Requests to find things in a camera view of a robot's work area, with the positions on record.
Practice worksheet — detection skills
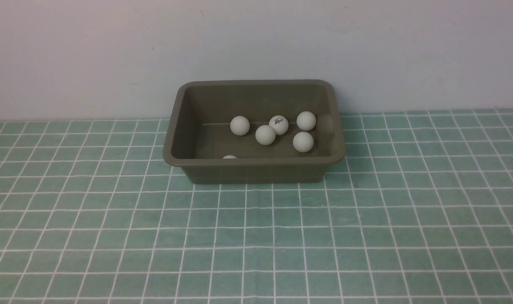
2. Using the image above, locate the white table-tennis ball plain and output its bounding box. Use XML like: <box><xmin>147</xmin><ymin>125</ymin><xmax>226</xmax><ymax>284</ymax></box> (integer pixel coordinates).
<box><xmin>230</xmin><ymin>116</ymin><xmax>250</xmax><ymax>136</ymax></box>
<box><xmin>296</xmin><ymin>111</ymin><xmax>317</xmax><ymax>132</ymax></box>

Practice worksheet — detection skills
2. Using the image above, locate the green checkered tablecloth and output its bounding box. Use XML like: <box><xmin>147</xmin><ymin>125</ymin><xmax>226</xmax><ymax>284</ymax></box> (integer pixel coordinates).
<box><xmin>0</xmin><ymin>109</ymin><xmax>513</xmax><ymax>304</ymax></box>

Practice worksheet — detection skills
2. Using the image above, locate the white table-tennis ball red logo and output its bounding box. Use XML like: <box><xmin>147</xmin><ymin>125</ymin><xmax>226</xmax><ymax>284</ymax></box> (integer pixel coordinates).
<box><xmin>255</xmin><ymin>125</ymin><xmax>277</xmax><ymax>146</ymax></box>

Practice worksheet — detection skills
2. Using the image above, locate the olive plastic bin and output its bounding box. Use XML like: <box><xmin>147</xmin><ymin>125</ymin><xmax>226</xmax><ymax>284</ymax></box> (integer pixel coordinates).
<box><xmin>163</xmin><ymin>79</ymin><xmax>346</xmax><ymax>184</ymax></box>

